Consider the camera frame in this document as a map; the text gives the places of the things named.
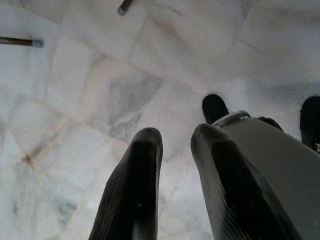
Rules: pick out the brown chair leg grey cap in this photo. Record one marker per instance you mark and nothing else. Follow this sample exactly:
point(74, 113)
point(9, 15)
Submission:
point(124, 7)
point(17, 41)

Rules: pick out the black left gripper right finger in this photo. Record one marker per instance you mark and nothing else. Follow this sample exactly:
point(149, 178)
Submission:
point(225, 180)

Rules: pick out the black robot right foot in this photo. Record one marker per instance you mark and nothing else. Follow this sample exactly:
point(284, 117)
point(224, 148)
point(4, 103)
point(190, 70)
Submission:
point(310, 120)

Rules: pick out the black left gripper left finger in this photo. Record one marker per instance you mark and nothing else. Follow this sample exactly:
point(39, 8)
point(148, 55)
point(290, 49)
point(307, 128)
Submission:
point(135, 180)

